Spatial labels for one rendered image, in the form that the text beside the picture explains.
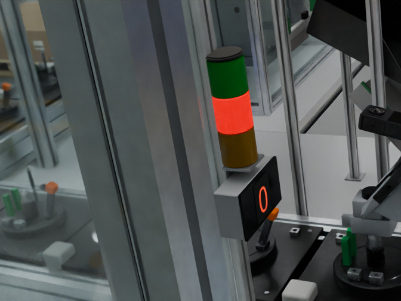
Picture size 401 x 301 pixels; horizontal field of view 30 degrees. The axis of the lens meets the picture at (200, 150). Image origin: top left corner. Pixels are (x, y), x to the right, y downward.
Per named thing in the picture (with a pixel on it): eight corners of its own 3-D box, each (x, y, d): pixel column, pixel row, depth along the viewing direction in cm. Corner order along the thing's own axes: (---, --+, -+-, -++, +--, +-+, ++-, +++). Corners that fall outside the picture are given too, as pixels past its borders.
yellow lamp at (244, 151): (264, 153, 103) (259, 120, 101) (249, 169, 99) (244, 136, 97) (231, 151, 106) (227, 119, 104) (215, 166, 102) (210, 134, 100)
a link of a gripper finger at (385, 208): (383, 245, 114) (422, 202, 109) (352, 220, 114) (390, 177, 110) (386, 236, 116) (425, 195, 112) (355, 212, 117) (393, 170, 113)
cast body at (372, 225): (398, 223, 120) (395, 185, 117) (390, 237, 116) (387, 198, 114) (347, 218, 124) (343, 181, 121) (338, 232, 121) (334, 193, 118)
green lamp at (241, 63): (255, 85, 99) (250, 50, 97) (238, 100, 95) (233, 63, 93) (221, 85, 102) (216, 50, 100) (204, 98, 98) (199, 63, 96)
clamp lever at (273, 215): (270, 241, 132) (280, 208, 128) (265, 247, 131) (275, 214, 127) (251, 233, 133) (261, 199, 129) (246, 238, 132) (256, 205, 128)
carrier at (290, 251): (324, 236, 140) (318, 176, 135) (274, 312, 121) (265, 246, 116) (210, 221, 152) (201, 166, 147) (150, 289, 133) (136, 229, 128)
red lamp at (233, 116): (259, 120, 101) (255, 86, 99) (244, 135, 97) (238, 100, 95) (227, 118, 104) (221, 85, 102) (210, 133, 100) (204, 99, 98)
